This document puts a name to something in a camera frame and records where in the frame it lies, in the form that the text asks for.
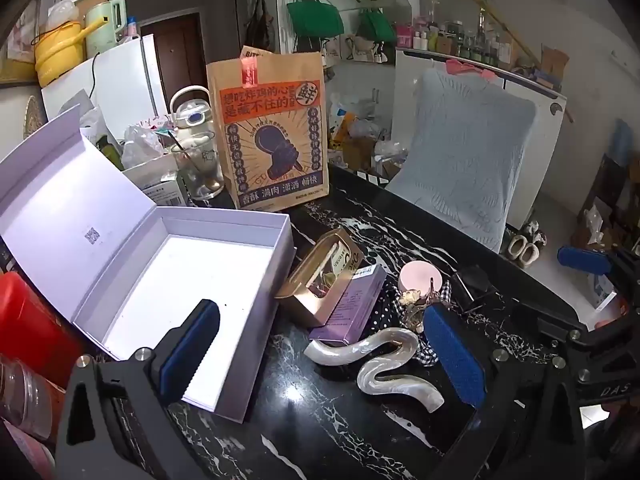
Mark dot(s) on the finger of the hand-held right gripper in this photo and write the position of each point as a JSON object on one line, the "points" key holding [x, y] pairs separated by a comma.
{"points": [[582, 260], [550, 315]]}

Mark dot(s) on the red canister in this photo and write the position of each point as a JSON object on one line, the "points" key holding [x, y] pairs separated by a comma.
{"points": [[30, 325]]}

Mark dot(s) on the small purple box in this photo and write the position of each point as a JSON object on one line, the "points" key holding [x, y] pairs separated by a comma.
{"points": [[350, 310]]}

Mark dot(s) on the chair with pale blue cover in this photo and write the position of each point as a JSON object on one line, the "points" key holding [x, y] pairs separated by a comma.
{"points": [[460, 160]]}

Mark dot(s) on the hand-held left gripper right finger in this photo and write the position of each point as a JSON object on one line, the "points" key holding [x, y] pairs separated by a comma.
{"points": [[455, 360]]}

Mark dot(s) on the gold window box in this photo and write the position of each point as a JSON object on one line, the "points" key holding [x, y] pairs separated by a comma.
{"points": [[300, 305]]}

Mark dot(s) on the white cabinet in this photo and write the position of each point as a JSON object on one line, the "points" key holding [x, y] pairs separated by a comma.
{"points": [[547, 160]]}

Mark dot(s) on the green tote bag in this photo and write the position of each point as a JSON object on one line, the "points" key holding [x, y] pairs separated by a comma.
{"points": [[315, 17], [377, 27]]}

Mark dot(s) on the small white carton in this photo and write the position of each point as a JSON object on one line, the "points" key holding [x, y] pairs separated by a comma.
{"points": [[160, 185]]}

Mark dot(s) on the clear plastic bag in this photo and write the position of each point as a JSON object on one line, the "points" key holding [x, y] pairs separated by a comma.
{"points": [[142, 147]]}

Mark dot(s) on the row of small bottles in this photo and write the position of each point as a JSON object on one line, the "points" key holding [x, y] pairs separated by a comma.
{"points": [[450, 40]]}

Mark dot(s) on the pale green electric kettle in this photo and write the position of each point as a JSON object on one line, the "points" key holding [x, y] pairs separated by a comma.
{"points": [[102, 25]]}

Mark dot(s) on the brown door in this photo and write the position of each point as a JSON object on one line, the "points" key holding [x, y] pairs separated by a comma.
{"points": [[180, 60]]}

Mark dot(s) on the yellow pot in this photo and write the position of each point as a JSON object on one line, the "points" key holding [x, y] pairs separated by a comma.
{"points": [[55, 55]]}

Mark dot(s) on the cardboard box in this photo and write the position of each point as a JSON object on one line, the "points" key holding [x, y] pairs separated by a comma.
{"points": [[555, 62]]}

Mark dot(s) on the small blue bottle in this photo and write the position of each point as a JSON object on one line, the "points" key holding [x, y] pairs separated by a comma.
{"points": [[131, 30]]}

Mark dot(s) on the pink tube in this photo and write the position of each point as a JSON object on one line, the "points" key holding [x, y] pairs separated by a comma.
{"points": [[20, 455]]}

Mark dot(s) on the woven round fan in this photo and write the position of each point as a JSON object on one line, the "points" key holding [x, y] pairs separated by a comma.
{"points": [[35, 120]]}

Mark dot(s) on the pile of plastic bags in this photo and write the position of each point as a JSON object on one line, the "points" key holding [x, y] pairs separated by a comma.
{"points": [[360, 130]]}

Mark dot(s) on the clear bear hair claw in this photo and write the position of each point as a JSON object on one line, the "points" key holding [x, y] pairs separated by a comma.
{"points": [[414, 300]]}

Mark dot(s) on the pink round compact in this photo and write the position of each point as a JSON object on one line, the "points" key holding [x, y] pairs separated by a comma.
{"points": [[420, 275]]}

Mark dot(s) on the cream slipper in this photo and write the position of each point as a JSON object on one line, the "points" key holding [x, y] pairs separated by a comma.
{"points": [[531, 255], [515, 247]]}

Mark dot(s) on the lilac gift box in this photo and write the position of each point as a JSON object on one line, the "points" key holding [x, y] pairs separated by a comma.
{"points": [[210, 270]]}

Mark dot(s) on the pearl wavy hair clip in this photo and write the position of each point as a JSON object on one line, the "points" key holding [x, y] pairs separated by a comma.
{"points": [[345, 350]]}

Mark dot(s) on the white fridge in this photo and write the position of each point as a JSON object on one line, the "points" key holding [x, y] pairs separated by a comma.
{"points": [[120, 75]]}

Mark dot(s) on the brown printed paper bag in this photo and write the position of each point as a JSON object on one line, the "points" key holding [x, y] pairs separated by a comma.
{"points": [[265, 90]]}

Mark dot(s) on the white plastic bag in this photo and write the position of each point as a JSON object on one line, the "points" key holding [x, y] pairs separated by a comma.
{"points": [[62, 12]]}

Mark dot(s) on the black hanging bag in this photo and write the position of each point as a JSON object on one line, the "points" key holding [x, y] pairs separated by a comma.
{"points": [[260, 30]]}

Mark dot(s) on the green bottle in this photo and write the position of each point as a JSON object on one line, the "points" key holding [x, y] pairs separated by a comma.
{"points": [[110, 152]]}

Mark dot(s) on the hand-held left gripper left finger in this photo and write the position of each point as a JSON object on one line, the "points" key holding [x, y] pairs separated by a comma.
{"points": [[195, 350]]}

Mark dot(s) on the black white gingham scrunchie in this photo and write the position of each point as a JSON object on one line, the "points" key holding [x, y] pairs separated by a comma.
{"points": [[430, 352]]}

